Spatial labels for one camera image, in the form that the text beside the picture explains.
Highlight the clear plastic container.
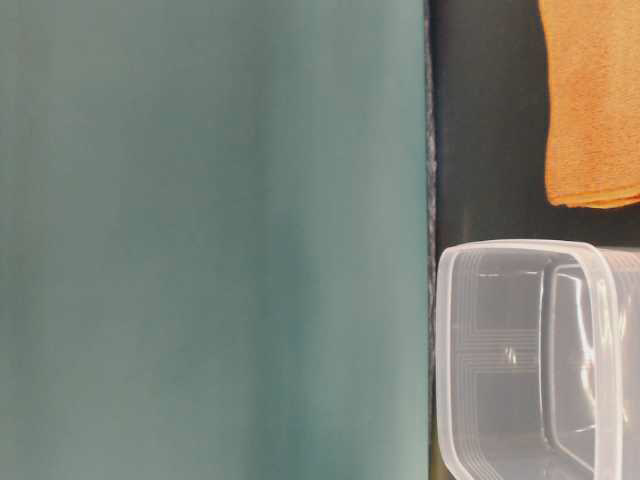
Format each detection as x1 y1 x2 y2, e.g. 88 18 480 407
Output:
435 240 639 479

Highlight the folded orange towel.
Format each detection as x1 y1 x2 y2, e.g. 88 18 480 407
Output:
539 1 639 209

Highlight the teal backdrop curtain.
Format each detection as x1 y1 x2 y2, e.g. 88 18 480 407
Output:
1 1 429 479

